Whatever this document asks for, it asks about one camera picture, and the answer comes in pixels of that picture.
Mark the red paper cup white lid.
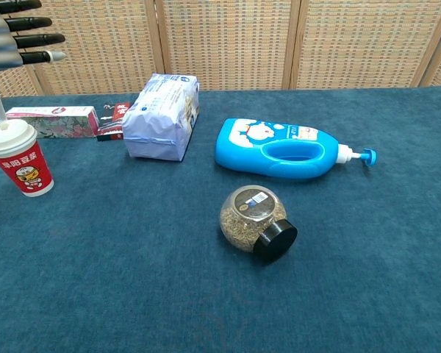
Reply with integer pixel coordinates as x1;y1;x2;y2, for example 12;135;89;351
0;118;55;198

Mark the pink white toothpaste box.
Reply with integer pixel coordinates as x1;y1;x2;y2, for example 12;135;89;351
5;105;99;140

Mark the black red snack packet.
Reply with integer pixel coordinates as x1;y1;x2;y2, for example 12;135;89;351
96;101;132;143

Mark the round glass jar black lid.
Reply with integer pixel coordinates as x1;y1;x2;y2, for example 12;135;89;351
219;185;298;264

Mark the blue table cloth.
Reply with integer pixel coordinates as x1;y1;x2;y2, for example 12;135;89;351
0;85;441;353

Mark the white blue tissue pack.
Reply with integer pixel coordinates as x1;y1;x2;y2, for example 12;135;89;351
121;73;201;163

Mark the blue pump detergent bottle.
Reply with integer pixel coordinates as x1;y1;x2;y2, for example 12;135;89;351
215;117;379;181

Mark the bamboo folding screen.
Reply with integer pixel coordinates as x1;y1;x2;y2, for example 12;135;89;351
0;0;441;100

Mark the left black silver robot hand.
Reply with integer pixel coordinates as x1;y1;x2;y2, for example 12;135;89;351
0;0;67;73

